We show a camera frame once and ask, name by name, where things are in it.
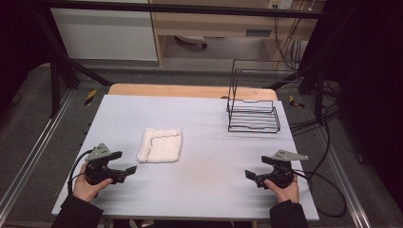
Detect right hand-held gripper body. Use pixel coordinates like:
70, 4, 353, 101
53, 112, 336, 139
267, 149, 309, 190

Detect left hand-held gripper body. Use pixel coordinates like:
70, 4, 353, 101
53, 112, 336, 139
84, 142, 114, 186

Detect black wire rack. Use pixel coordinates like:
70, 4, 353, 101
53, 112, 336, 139
225, 59, 300, 134

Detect white towel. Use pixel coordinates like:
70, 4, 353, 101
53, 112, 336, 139
136, 127, 183, 164

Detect person's right hand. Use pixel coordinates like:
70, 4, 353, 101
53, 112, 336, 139
263, 175, 300, 204

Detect person's left hand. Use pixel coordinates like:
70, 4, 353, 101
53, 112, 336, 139
71, 162, 114, 203

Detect white table mat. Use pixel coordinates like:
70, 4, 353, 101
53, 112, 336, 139
51, 94, 320, 222

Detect black metal stand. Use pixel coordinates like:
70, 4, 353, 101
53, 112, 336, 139
33, 9, 114, 119
266, 61, 329, 126

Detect white cabinet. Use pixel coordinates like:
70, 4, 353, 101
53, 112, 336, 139
49, 0, 159, 62

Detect black curtain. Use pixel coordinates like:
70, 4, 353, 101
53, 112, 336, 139
299, 0, 403, 203
0, 0, 62, 115

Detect office chair base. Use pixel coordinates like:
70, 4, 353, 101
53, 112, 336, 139
174, 34, 209, 49

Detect light wooden desk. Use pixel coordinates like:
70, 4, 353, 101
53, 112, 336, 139
148, 0, 327, 68

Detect white power strip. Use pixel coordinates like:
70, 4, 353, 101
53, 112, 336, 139
267, 0, 295, 10

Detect black metal crossbar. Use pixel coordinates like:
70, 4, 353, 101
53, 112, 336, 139
32, 0, 337, 20

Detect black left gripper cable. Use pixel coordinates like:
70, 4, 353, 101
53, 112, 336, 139
67, 148, 97, 197

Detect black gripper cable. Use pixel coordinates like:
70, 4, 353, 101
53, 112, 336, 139
293, 168, 348, 219
67, 148, 97, 197

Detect bundle of black floor cables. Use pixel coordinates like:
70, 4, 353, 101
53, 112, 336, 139
288, 103, 342, 136

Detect aluminium floor rail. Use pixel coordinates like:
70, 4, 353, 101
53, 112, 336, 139
0, 89, 76, 219
316, 125, 374, 228

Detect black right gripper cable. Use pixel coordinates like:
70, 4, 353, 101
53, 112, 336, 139
293, 168, 348, 219

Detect hanging cables under desk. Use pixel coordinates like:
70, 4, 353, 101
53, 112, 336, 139
273, 15, 302, 71

